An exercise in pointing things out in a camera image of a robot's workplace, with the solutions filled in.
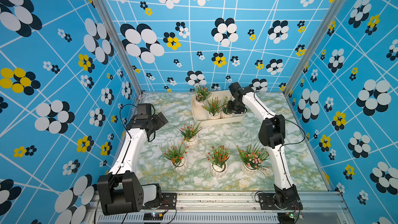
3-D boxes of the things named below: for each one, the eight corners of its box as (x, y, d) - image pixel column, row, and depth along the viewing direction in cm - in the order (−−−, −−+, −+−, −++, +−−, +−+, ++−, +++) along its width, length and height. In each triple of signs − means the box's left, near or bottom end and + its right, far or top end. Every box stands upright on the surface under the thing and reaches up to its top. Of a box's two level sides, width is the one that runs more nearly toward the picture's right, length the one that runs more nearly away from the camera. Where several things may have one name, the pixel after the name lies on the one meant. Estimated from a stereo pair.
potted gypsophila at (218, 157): (207, 178, 83) (208, 169, 71) (207, 156, 90) (207, 145, 79) (227, 178, 83) (231, 169, 71) (225, 156, 90) (228, 145, 79)
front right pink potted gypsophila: (237, 175, 83) (243, 165, 71) (234, 154, 91) (239, 142, 78) (261, 175, 83) (271, 165, 71) (257, 154, 90) (265, 142, 78)
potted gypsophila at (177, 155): (167, 173, 84) (162, 164, 73) (170, 153, 91) (165, 142, 80) (186, 173, 84) (183, 164, 73) (187, 153, 91) (185, 142, 80)
